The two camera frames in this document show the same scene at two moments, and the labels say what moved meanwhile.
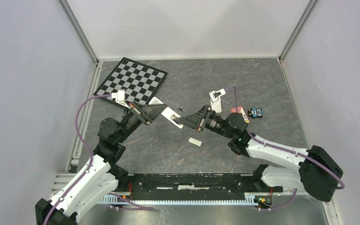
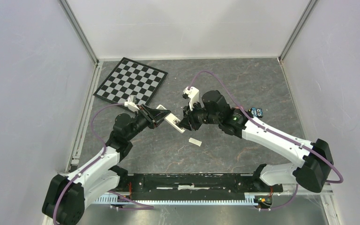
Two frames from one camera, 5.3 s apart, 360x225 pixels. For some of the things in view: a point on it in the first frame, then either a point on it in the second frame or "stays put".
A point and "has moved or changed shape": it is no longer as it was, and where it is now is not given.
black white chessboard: [139, 81] stays put
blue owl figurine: [255, 112] stays put
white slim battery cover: [195, 141] stays put
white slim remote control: [167, 113] has moved or changed shape
